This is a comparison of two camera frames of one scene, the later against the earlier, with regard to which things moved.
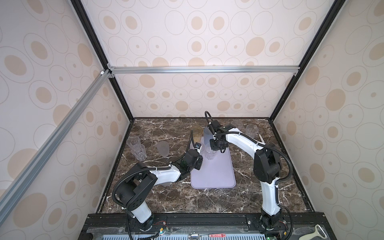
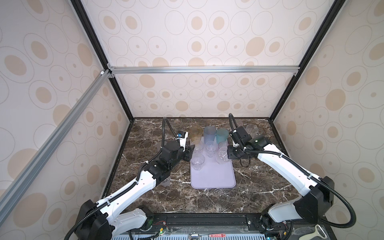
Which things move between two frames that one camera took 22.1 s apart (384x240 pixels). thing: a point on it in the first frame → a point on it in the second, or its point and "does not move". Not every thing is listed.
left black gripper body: [196, 165] → [185, 155]
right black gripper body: [215, 145] → [235, 152]
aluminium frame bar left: [45, 150] does not move
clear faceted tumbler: [209, 151] does not move
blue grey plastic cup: [207, 133] does not move
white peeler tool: [320, 232] does not move
